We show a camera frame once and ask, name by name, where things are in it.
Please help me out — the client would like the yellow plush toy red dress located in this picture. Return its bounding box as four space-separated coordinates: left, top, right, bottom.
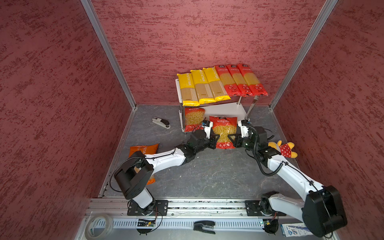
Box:
268 140 298 159

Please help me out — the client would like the left corner aluminium post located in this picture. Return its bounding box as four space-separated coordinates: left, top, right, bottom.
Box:
81 0 137 111

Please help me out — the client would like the white black stapler on floor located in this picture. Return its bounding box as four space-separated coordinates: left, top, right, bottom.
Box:
152 117 171 129

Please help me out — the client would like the corner aluminium post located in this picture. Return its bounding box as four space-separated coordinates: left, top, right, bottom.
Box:
269 0 338 112
81 0 137 111

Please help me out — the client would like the white blue toothpaste box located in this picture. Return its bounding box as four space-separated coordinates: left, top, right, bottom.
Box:
281 223 313 237

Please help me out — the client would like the white two-tier shelf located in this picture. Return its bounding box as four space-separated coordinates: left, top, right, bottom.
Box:
175 79 259 133

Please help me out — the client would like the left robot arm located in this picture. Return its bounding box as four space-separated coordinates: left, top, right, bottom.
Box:
113 130 220 216

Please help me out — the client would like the aluminium front rail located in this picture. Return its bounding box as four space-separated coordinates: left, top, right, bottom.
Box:
74 197 341 240

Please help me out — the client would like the right corner aluminium post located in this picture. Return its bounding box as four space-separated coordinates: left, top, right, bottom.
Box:
269 0 338 112

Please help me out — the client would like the red pasta bag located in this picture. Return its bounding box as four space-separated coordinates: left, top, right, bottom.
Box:
185 108 206 133
210 116 237 149
237 64 268 96

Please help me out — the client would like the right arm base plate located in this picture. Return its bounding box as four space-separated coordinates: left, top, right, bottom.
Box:
245 199 286 217

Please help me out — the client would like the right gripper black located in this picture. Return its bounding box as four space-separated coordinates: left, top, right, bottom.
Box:
227 133 258 152

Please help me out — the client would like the orange pasta bag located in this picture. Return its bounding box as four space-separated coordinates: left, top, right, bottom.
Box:
129 144 159 185

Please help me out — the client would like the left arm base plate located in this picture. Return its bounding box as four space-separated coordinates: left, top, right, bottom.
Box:
127 200 169 217

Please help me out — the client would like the red spaghetti pack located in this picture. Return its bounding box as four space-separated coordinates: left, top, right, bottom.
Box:
226 64 254 97
215 65 241 97

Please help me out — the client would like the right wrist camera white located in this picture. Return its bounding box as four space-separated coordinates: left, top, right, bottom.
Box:
238 119 251 138

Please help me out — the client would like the black stapler front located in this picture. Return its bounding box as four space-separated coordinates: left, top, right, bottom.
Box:
193 220 216 235

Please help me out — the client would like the yellow spaghetti pack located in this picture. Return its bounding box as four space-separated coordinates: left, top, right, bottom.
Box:
191 70 216 105
177 73 200 107
203 67 231 102

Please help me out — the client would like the clear tape roll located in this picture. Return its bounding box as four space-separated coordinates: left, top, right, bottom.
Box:
85 214 114 240

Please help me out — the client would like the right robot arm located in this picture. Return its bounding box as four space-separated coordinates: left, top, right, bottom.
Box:
228 124 348 237

